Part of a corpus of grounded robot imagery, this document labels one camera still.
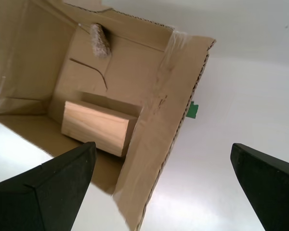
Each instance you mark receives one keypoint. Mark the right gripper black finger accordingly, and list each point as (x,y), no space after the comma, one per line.
(274,192)
(50,197)

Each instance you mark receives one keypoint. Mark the light wooden block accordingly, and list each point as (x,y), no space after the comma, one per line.
(94,122)

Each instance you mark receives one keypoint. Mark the brown cardboard box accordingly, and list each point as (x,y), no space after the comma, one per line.
(159,120)

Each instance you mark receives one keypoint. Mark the pinkish speckled granite rock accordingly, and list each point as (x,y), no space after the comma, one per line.
(100,41)

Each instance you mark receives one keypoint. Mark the green tape piece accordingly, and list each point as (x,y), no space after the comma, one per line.
(192,110)

